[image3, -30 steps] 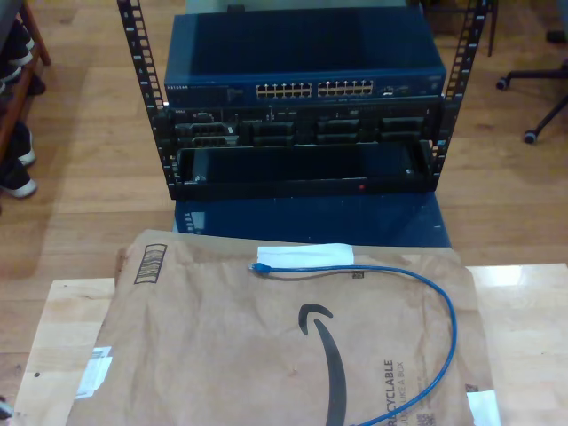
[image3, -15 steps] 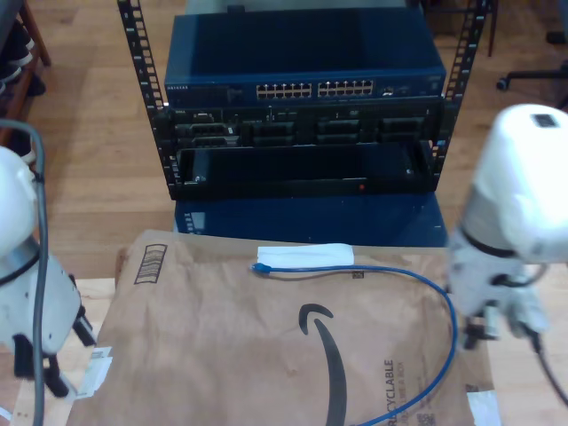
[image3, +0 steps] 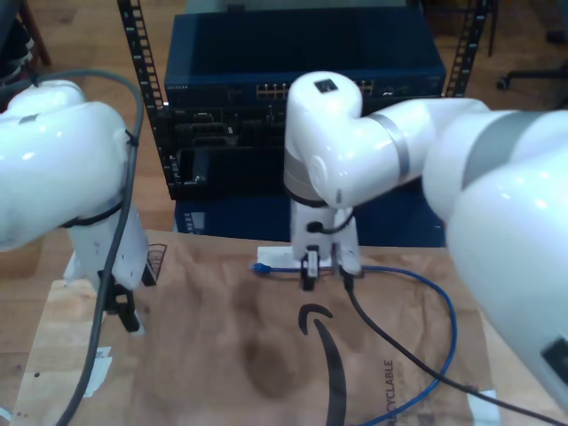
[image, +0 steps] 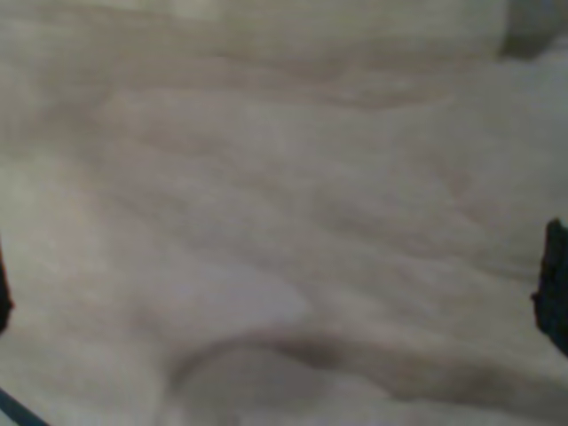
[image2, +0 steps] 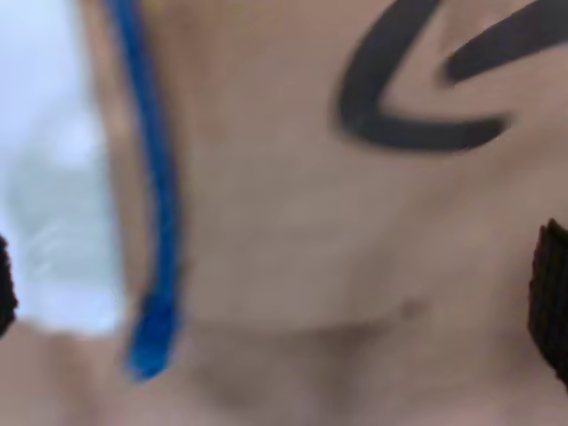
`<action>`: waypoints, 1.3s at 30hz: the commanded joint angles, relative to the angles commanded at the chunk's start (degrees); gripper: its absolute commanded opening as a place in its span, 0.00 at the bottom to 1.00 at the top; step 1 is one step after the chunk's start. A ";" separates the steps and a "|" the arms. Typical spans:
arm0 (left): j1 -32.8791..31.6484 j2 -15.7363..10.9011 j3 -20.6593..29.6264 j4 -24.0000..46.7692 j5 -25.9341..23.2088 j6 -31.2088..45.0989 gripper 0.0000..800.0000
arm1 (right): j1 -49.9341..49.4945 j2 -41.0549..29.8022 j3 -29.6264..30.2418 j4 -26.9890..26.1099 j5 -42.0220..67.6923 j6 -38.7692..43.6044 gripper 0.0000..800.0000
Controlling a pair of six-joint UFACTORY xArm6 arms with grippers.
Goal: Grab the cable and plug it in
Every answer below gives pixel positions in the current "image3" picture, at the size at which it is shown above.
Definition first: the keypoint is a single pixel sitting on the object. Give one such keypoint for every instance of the white paper label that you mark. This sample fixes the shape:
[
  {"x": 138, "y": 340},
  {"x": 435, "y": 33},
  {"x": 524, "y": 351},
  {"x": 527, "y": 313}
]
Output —
[
  {"x": 102, "y": 368},
  {"x": 483, "y": 408}
]

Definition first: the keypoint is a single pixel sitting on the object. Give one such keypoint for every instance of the dark blue base unit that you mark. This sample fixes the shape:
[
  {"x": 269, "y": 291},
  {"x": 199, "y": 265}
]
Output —
[{"x": 235, "y": 217}]

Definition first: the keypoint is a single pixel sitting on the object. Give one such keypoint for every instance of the dark shoe white sole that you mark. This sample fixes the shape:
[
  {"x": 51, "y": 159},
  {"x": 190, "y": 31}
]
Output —
[
  {"x": 24, "y": 37},
  {"x": 15, "y": 66}
]

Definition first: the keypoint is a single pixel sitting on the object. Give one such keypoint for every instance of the black office chair base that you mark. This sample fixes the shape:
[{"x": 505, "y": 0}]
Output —
[{"x": 532, "y": 74}]

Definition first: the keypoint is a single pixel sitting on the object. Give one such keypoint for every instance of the brown paper mailer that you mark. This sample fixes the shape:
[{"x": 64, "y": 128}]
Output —
[{"x": 199, "y": 355}]

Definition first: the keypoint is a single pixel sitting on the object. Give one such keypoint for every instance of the thin dark furniture leg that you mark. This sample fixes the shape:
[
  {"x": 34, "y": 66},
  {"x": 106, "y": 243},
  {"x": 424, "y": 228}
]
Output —
[{"x": 491, "y": 26}]

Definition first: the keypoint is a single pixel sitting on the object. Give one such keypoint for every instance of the white tape strip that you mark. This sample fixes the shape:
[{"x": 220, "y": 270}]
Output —
[{"x": 275, "y": 257}]

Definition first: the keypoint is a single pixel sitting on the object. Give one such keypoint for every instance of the wooden bench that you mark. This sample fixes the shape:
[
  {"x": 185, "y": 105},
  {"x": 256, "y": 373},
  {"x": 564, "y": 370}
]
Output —
[{"x": 40, "y": 40}]

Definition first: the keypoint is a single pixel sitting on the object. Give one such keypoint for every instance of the blue network switch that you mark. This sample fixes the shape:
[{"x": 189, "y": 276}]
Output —
[{"x": 266, "y": 44}]

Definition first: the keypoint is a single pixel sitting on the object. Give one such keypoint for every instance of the black rack frame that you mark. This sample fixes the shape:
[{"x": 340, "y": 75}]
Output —
[{"x": 142, "y": 66}]

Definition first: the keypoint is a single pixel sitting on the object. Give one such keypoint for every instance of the black server unit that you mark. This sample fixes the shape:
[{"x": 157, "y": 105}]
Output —
[{"x": 213, "y": 128}]

